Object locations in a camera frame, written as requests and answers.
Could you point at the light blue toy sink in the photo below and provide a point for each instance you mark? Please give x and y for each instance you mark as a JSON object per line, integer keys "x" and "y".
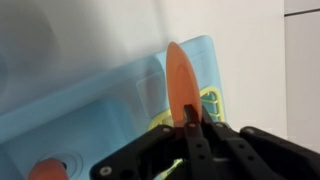
{"x": 83, "y": 113}

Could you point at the yellow-green dish rack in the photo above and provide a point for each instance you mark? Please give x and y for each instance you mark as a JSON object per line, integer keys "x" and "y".
{"x": 213, "y": 96}

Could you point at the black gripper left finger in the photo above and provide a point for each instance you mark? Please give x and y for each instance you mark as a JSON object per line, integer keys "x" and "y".
{"x": 140, "y": 153}

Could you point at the orange plate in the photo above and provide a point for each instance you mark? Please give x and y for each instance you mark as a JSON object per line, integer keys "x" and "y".
{"x": 181, "y": 80}

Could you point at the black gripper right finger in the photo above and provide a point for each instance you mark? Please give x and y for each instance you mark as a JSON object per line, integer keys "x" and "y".
{"x": 266, "y": 156}

